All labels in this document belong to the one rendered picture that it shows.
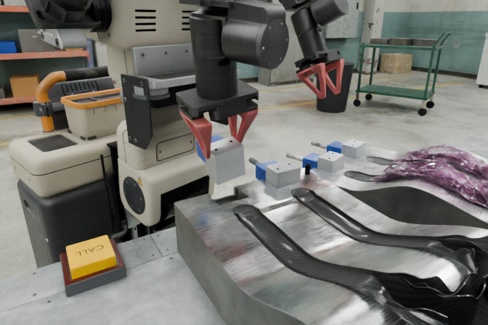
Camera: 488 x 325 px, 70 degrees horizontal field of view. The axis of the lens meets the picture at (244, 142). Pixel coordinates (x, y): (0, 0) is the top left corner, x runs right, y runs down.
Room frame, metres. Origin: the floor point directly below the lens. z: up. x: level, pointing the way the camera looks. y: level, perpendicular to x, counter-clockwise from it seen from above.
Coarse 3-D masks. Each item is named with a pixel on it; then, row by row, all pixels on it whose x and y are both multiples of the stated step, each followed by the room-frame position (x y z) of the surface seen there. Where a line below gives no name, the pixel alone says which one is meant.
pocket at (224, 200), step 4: (236, 188) 0.52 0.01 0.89; (236, 192) 0.52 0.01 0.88; (240, 192) 0.51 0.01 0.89; (228, 196) 0.52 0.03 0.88; (232, 196) 0.52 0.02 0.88; (236, 196) 0.52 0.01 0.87; (240, 196) 0.51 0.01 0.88; (244, 196) 0.50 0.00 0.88; (216, 200) 0.51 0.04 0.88; (220, 200) 0.51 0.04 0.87; (224, 200) 0.51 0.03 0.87; (228, 200) 0.52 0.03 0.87; (232, 200) 0.52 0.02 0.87; (236, 200) 0.52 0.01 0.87; (220, 204) 0.51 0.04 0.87
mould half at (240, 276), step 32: (256, 192) 0.51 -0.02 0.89; (288, 192) 0.51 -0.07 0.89; (320, 192) 0.51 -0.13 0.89; (192, 224) 0.41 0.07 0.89; (224, 224) 0.42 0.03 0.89; (288, 224) 0.42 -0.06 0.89; (320, 224) 0.42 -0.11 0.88; (384, 224) 0.42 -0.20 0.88; (416, 224) 0.40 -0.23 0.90; (192, 256) 0.42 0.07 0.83; (224, 256) 0.35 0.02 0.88; (256, 256) 0.35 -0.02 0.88; (320, 256) 0.35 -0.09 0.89; (352, 256) 0.34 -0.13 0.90; (384, 256) 0.31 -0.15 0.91; (416, 256) 0.30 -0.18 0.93; (224, 288) 0.33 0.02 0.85; (256, 288) 0.30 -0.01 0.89; (288, 288) 0.28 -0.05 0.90; (320, 288) 0.27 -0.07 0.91; (448, 288) 0.24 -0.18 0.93; (224, 320) 0.33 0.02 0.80; (256, 320) 0.27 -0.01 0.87; (288, 320) 0.23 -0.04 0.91; (320, 320) 0.21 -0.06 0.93; (352, 320) 0.21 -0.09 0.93; (384, 320) 0.21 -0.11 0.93
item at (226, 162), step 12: (216, 144) 0.49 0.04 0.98; (228, 144) 0.49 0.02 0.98; (240, 144) 0.49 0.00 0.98; (216, 156) 0.46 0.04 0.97; (228, 156) 0.48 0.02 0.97; (240, 156) 0.49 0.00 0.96; (216, 168) 0.47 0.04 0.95; (228, 168) 0.48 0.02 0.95; (240, 168) 0.49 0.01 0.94; (216, 180) 0.47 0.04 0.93; (228, 180) 0.48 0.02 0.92
